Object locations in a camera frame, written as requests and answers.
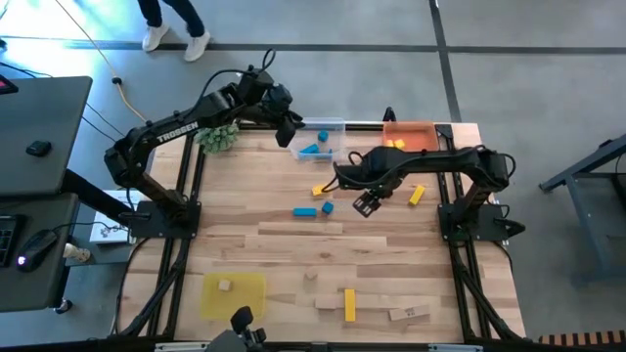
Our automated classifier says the dark grey desk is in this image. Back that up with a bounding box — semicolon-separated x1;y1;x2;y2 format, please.
0;193;80;314
0;75;94;198

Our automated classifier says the orange plastic bin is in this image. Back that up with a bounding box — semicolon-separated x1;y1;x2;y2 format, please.
381;120;440;154

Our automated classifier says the dark metal stand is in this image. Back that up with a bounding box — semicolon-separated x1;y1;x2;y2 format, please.
537;132;626;287

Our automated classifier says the white printed paper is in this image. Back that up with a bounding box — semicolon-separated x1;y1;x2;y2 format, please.
88;189;148;244

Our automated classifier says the yellow translucent tray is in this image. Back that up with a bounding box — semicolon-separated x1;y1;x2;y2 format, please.
200;271;268;322

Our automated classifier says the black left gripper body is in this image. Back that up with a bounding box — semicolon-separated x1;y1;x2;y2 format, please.
267;82;297;150

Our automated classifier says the green potted artificial plant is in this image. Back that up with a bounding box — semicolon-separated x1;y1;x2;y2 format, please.
193;121;242;156

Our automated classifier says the black and grey object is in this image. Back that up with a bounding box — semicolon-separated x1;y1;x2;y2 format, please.
203;305;269;352

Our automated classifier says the person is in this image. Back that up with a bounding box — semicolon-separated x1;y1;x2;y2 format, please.
136;0;212;64

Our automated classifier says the black keyboard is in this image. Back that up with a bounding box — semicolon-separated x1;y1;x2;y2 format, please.
0;213;20;269

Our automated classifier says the black desk leg beam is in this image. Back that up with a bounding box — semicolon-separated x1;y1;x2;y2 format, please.
61;168;141;227

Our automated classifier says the thick long yellow block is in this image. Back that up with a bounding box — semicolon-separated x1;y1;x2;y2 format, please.
343;287;357;323

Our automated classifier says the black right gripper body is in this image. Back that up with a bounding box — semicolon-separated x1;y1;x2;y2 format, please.
335;146;400;197

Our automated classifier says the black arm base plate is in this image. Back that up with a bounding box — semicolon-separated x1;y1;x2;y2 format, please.
437;202;511;243
130;199;202;241

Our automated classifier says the black device with red light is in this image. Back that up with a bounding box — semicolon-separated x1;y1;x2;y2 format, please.
0;72;20;97

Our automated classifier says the printed natural wood block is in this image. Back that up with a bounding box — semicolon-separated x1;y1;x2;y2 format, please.
387;304;432;323

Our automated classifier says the white edge bracket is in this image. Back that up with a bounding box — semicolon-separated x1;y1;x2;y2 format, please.
154;341;212;352
427;343;484;352

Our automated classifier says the black computer mouse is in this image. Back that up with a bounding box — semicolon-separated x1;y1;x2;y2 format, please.
16;229;60;274

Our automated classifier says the clear plastic bin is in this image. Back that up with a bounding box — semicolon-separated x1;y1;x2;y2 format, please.
288;116;347;163

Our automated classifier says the orange black striped bar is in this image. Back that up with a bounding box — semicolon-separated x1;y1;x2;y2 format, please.
537;330;626;346

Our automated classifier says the black aluminium table frame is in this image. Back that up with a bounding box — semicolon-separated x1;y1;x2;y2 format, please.
110;106;528;352

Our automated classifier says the beige cylindrical object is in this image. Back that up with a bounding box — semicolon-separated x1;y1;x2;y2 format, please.
62;242;92;264

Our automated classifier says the small black puck device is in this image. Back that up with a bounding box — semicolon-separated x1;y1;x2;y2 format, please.
24;140;53;158

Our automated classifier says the yellow floor cable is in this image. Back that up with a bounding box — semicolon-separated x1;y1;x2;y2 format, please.
52;0;150;124

